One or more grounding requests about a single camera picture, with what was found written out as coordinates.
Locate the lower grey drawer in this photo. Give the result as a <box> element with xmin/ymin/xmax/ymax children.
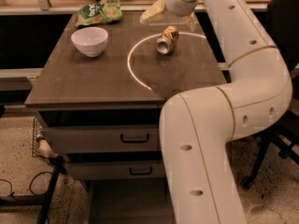
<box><xmin>65</xmin><ymin>161</ymin><xmax>165</xmax><ymax>180</ymax></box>

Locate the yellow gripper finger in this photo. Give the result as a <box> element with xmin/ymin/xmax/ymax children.
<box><xmin>139</xmin><ymin>0</ymin><xmax>165</xmax><ymax>23</ymax></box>

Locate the grey drawer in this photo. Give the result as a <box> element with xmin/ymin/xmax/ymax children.
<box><xmin>65</xmin><ymin>161</ymin><xmax>165</xmax><ymax>180</ymax></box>
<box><xmin>42</xmin><ymin>125</ymin><xmax>159</xmax><ymax>154</ymax></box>

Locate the wire mesh basket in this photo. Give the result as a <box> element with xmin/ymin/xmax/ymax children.
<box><xmin>32</xmin><ymin>119</ymin><xmax>51</xmax><ymax>165</ymax></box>

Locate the black floor cable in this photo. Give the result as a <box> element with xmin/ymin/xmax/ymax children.
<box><xmin>0</xmin><ymin>171</ymin><xmax>53</xmax><ymax>198</ymax></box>

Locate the upper grey drawer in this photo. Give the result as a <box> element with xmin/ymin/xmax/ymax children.
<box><xmin>42</xmin><ymin>125</ymin><xmax>159</xmax><ymax>154</ymax></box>

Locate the black metal stand leg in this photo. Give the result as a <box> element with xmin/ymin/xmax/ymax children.
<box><xmin>0</xmin><ymin>156</ymin><xmax>65</xmax><ymax>224</ymax></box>

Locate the crushed orange soda can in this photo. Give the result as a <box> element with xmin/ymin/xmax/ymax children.
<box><xmin>156</xmin><ymin>26</ymin><xmax>179</xmax><ymax>55</ymax></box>

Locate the green chip bag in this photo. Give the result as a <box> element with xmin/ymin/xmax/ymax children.
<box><xmin>76</xmin><ymin>2</ymin><xmax>122</xmax><ymax>28</ymax></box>

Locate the white ceramic bowl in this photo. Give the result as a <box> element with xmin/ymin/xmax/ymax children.
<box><xmin>71</xmin><ymin>27</ymin><xmax>108</xmax><ymax>57</ymax></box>

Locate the grey drawer cabinet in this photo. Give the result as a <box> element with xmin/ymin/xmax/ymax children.
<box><xmin>25</xmin><ymin>11</ymin><xmax>225</xmax><ymax>224</ymax></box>

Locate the black office chair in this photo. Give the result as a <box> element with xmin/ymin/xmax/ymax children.
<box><xmin>240</xmin><ymin>0</ymin><xmax>299</xmax><ymax>189</ymax></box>

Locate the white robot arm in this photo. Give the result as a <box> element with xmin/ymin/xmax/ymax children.
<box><xmin>159</xmin><ymin>0</ymin><xmax>292</xmax><ymax>224</ymax></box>

